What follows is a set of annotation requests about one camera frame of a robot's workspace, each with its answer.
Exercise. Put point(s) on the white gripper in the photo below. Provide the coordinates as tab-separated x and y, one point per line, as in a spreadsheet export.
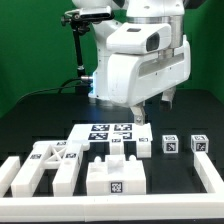
133	79

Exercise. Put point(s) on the white chair seat part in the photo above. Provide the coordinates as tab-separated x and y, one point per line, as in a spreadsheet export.
116	176

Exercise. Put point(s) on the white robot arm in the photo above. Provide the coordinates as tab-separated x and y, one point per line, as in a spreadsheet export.
135	12

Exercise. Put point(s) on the white tagged cube left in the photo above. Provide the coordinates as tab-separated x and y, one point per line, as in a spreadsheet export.
170	144

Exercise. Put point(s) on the white tagged cube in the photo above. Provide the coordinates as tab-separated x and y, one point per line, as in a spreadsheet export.
170	144
199	143

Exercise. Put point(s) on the white tagged cube right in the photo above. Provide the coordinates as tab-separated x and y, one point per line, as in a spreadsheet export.
199	143

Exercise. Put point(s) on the white U-shaped fence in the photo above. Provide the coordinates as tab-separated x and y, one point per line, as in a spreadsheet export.
207	205

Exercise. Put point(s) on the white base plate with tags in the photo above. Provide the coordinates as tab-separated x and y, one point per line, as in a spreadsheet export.
104	132

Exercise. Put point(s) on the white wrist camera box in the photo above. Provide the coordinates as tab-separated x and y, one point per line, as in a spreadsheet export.
139	38

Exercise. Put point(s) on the black camera on stand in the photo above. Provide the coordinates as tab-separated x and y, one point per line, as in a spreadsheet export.
81	15

